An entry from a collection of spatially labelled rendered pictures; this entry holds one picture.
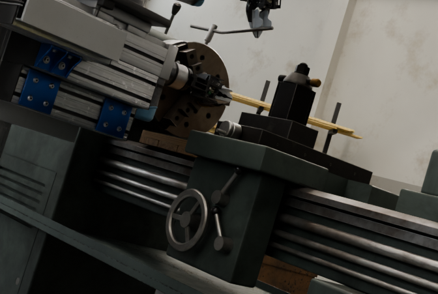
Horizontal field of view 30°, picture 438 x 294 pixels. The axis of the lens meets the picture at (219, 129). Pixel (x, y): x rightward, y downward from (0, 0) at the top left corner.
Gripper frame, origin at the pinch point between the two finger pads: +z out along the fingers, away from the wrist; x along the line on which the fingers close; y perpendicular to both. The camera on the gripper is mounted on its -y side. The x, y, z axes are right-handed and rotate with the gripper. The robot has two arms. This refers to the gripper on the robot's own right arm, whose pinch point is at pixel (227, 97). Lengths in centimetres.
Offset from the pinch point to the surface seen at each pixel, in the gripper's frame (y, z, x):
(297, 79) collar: 44.1, -14.0, 5.0
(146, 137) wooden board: -4.2, -21.3, -19.7
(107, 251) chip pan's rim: 12, -33, -53
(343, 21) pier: -629, 651, 254
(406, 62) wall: -522, 680, 210
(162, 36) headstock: -31.9, -9.2, 15.4
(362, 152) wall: -548, 676, 78
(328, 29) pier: -648, 645, 239
